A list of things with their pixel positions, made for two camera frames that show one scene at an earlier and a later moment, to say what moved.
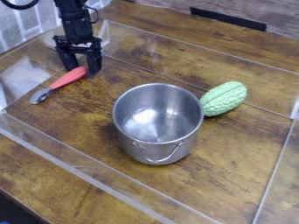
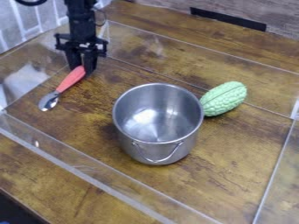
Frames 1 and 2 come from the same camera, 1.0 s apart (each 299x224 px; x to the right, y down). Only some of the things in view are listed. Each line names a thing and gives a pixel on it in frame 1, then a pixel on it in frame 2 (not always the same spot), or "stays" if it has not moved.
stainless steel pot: (158, 116) stays
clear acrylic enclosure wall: (182, 128) stays
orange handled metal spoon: (62, 80) → (50, 101)
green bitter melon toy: (222, 97) stays
